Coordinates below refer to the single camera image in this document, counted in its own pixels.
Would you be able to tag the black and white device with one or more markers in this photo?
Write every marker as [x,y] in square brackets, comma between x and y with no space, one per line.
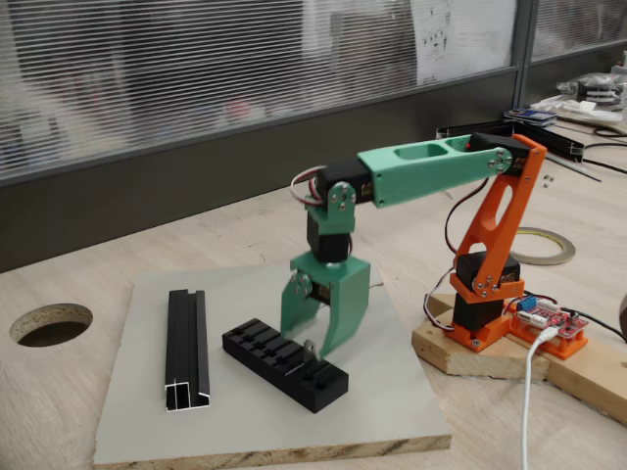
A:
[597,90]

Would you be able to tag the wooden base block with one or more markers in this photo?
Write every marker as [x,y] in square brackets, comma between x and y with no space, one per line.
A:
[480,364]

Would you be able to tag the grey wooden board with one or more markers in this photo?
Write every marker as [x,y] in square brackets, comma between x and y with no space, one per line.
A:
[245,431]

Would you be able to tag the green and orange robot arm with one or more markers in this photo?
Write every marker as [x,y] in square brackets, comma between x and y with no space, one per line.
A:
[421,166]

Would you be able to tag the black slotted holder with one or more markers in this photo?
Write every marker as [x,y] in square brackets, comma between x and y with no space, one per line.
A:
[294,387]

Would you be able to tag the red controller board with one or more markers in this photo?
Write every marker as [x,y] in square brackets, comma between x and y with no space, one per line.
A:
[568,323]

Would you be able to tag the green gripper with servo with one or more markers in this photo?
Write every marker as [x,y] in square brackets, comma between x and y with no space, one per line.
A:
[349,289]

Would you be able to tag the short black aluminium profile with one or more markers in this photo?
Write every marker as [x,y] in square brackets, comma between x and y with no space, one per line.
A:
[176,343]

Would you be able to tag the printed paper sheet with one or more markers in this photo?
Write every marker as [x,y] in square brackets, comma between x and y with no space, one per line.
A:
[465,39]

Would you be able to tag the blue card stack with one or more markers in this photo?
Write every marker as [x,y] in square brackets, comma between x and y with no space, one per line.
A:
[531,116]

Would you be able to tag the small grey metal bracket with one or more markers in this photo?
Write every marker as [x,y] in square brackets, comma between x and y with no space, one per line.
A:
[309,348]

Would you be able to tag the wooden plank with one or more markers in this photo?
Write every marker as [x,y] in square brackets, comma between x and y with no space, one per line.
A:
[597,387]

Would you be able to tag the white round plate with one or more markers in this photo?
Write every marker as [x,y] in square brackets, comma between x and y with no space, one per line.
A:
[597,115]

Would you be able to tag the long black aluminium profile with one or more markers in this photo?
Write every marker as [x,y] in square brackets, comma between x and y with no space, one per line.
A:
[563,144]
[470,131]

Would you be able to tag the tape roll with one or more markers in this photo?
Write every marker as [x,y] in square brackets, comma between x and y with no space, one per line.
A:
[544,262]

